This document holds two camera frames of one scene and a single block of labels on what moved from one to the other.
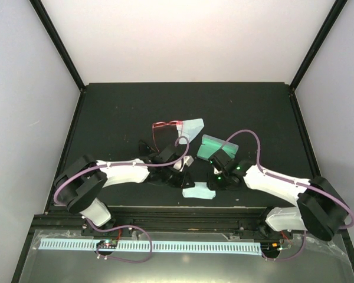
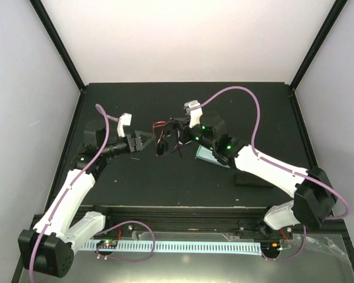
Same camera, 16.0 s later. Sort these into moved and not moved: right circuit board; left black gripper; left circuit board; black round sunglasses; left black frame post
Moved: left black gripper; black round sunglasses
Not moved: left circuit board; right circuit board; left black frame post
